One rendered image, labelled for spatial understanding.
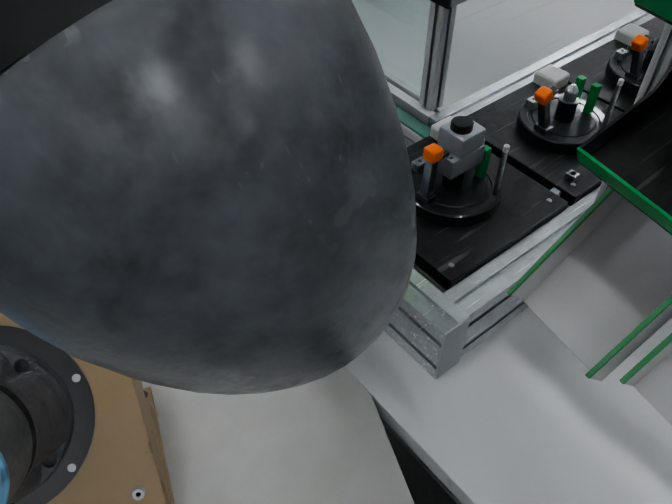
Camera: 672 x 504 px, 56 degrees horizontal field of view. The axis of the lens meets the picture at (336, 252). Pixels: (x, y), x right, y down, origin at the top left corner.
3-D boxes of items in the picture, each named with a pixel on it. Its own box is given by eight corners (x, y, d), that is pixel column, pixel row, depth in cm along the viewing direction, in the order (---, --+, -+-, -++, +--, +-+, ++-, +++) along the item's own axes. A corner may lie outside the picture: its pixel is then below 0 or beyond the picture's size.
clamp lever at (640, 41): (636, 78, 108) (641, 45, 102) (626, 73, 109) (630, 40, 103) (650, 64, 109) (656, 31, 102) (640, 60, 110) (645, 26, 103)
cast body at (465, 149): (450, 181, 85) (457, 138, 80) (427, 165, 88) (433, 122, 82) (492, 156, 89) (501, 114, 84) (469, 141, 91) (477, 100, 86)
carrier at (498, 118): (571, 207, 93) (597, 138, 83) (453, 131, 105) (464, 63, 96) (663, 144, 103) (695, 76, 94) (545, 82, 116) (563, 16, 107)
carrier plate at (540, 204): (449, 291, 82) (451, 281, 80) (334, 195, 94) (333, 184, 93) (565, 212, 92) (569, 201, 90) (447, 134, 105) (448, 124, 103)
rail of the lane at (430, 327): (435, 380, 83) (446, 331, 75) (130, 88, 131) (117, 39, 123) (464, 358, 85) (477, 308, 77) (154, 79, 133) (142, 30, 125)
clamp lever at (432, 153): (426, 199, 86) (434, 154, 81) (416, 191, 87) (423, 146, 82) (444, 189, 88) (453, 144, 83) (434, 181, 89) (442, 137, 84)
